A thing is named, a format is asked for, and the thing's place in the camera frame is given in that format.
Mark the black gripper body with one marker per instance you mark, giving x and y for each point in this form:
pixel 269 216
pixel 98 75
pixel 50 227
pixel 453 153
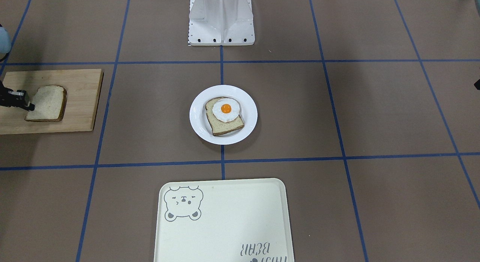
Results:
pixel 11 98

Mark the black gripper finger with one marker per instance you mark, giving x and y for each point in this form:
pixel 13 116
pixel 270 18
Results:
pixel 22 101

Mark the plain bread slice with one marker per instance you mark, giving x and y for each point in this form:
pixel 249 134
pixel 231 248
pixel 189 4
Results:
pixel 50 103

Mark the white round plate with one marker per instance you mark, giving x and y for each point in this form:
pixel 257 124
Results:
pixel 200 124

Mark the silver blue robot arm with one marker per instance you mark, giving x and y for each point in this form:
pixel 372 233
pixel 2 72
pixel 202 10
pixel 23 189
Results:
pixel 5 44

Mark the bread slice with fried egg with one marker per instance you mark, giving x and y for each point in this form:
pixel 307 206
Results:
pixel 221 128

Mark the wooden cutting board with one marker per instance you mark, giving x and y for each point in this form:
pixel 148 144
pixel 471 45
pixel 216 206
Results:
pixel 83 88

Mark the fried egg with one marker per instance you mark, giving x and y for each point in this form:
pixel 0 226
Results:
pixel 226 109

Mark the cream bear tray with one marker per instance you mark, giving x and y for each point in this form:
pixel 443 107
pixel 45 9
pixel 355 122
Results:
pixel 241 220

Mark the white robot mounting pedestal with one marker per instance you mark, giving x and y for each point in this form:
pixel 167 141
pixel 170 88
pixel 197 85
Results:
pixel 221 22

